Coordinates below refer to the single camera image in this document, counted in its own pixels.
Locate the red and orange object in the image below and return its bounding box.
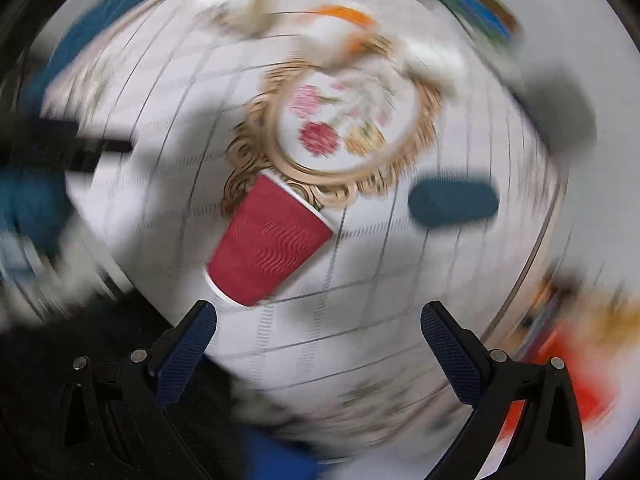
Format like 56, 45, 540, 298
500, 280, 640, 436

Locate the cream plush toy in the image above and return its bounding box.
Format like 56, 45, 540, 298
197, 0, 281, 36

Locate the colourful box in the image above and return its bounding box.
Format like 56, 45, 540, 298
432, 0, 523, 48

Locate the white and orange plush toy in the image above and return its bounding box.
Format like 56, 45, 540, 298
300, 4, 396, 68

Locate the white embroidered tablecloth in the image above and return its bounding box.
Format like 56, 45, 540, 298
42, 0, 571, 456

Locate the dark teal oblong object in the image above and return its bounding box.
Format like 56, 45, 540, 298
407, 176, 501, 229

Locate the red ribbed paper cup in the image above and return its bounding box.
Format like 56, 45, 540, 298
206, 169, 335, 308

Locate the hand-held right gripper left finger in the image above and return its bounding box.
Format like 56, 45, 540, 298
59, 300, 218, 480

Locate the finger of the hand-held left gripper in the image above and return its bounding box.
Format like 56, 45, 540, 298
60, 135, 135, 175

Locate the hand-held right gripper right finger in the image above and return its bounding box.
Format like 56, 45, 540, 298
420, 300, 586, 480

